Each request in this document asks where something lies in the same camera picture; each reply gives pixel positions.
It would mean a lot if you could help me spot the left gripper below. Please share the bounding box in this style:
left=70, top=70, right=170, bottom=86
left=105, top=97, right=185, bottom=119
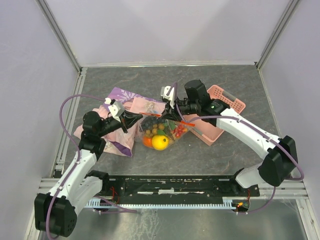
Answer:
left=97, top=109, right=143, bottom=137

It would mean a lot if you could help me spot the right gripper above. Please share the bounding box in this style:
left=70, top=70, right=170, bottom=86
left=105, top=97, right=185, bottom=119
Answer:
left=160, top=94, right=200, bottom=123

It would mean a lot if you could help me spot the clear zip top bag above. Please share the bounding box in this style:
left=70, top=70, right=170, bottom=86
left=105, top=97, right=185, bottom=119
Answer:
left=137, top=113, right=195, bottom=151

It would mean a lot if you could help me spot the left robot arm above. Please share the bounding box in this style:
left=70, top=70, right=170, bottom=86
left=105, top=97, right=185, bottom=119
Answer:
left=34, top=110, right=143, bottom=240

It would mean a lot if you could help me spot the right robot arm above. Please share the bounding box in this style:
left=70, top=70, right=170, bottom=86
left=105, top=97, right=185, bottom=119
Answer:
left=160, top=79, right=304, bottom=196

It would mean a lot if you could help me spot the fake red cherry bunch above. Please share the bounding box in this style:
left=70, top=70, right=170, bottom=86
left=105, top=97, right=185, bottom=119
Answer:
left=171, top=124, right=188, bottom=138

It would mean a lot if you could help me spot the fake brown longan bunch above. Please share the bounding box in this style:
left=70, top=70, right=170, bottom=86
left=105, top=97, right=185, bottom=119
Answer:
left=143, top=123, right=165, bottom=138

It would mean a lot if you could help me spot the fake orange persimmon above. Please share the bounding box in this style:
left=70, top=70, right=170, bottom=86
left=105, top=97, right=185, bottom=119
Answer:
left=142, top=136, right=153, bottom=148

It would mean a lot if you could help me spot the fake yellow lemon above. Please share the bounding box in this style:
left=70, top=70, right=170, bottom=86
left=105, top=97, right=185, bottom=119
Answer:
left=151, top=135, right=169, bottom=151

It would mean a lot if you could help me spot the pink purple printed cloth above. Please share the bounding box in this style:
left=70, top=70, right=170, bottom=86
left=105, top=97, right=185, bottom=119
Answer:
left=74, top=87, right=165, bottom=157

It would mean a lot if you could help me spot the pink plastic basket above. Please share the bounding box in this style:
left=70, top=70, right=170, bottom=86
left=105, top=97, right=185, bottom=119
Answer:
left=188, top=84, right=246, bottom=147

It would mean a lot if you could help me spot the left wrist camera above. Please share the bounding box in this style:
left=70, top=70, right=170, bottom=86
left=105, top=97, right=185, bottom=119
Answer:
left=104, top=97, right=125, bottom=122

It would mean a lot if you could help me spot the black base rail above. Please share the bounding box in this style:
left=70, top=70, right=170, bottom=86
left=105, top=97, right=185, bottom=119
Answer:
left=97, top=175, right=260, bottom=204

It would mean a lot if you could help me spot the light blue cable duct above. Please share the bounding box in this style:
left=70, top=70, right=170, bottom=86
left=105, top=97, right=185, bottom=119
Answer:
left=84, top=196, right=238, bottom=209

